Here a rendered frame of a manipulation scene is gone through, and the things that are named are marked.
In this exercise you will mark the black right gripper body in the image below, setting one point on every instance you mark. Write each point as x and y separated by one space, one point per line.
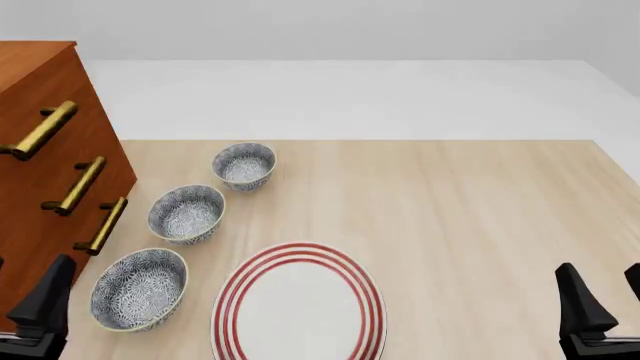
595 348

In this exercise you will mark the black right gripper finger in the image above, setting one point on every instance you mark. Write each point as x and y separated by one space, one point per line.
580 307
636 279

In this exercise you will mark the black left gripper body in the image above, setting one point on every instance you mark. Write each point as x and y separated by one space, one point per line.
30 347

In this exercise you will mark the large patterned bowl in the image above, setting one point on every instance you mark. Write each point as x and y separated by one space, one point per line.
139 290

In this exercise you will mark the medium patterned bowl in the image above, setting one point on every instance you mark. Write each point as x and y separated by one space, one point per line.
186 214

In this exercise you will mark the small patterned bowl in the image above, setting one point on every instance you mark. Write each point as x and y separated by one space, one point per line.
244 165

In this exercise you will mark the white plate with red rings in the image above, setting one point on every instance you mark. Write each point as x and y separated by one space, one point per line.
300 307

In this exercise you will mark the wooden cabinet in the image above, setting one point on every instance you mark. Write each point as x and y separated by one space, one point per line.
55 93

